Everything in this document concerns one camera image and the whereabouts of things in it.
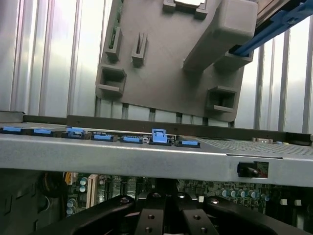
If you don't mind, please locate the green RAM stick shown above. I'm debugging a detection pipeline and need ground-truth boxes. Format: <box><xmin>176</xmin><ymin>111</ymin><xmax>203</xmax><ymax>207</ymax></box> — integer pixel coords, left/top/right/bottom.
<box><xmin>109</xmin><ymin>0</ymin><xmax>123</xmax><ymax>48</ymax></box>

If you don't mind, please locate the grey parts rack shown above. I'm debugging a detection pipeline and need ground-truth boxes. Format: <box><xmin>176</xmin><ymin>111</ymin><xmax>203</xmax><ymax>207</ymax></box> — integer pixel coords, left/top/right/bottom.
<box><xmin>93</xmin><ymin>0</ymin><xmax>260</xmax><ymax>123</ymax></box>

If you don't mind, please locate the hard disk with blue carrier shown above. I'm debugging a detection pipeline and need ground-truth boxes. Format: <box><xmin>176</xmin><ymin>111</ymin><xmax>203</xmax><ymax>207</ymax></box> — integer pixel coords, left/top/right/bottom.
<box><xmin>228</xmin><ymin>0</ymin><xmax>313</xmax><ymax>56</ymax></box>

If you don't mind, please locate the white power connector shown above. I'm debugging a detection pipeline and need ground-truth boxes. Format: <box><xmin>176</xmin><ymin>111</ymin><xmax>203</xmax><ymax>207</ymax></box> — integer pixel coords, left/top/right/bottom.
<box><xmin>64</xmin><ymin>170</ymin><xmax>74</xmax><ymax>186</ymax></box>

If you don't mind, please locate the black open PC case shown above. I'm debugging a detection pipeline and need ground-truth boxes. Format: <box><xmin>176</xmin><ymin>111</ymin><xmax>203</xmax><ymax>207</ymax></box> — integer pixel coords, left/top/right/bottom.
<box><xmin>0</xmin><ymin>110</ymin><xmax>313</xmax><ymax>235</ymax></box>

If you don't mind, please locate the white expansion slot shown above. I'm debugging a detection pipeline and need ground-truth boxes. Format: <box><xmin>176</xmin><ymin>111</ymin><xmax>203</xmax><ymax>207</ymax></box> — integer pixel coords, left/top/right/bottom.
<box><xmin>85</xmin><ymin>174</ymin><xmax>98</xmax><ymax>209</ymax></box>

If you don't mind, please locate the green motherboard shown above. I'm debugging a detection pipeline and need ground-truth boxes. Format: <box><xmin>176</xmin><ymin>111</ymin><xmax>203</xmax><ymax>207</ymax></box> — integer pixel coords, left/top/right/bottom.
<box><xmin>63</xmin><ymin>170</ymin><xmax>313</xmax><ymax>221</ymax></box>

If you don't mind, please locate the blue card retention clip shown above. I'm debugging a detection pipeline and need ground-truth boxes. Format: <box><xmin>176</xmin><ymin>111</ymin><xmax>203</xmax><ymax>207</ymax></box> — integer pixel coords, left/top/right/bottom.
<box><xmin>0</xmin><ymin>125</ymin><xmax>24</xmax><ymax>135</ymax></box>
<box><xmin>180</xmin><ymin>139</ymin><xmax>201</xmax><ymax>148</ymax></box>
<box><xmin>151</xmin><ymin>128</ymin><xmax>167</xmax><ymax>144</ymax></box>
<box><xmin>32</xmin><ymin>128</ymin><xmax>52</xmax><ymax>136</ymax></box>
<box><xmin>91</xmin><ymin>133</ymin><xmax>115</xmax><ymax>142</ymax></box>
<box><xmin>121</xmin><ymin>135</ymin><xmax>144</xmax><ymax>144</ymax></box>
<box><xmin>65</xmin><ymin>126</ymin><xmax>87</xmax><ymax>140</ymax></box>

